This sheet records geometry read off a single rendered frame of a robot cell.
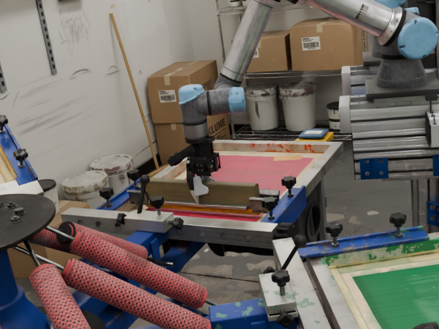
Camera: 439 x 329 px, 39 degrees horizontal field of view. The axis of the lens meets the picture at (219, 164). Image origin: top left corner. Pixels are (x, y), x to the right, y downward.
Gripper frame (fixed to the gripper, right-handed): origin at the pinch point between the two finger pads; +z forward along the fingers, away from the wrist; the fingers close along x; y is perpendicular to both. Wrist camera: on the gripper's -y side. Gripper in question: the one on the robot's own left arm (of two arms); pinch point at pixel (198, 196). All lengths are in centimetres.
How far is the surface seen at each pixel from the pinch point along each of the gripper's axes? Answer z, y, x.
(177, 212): 5.4, -7.8, -1.5
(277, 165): 4.9, 9.9, 43.1
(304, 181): 1.3, 28.0, 20.3
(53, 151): 46, -199, 155
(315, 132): 3, 14, 78
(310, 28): -4, -66, 321
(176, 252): 9.2, 1.5, -19.6
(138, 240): -3.2, 1.5, -37.0
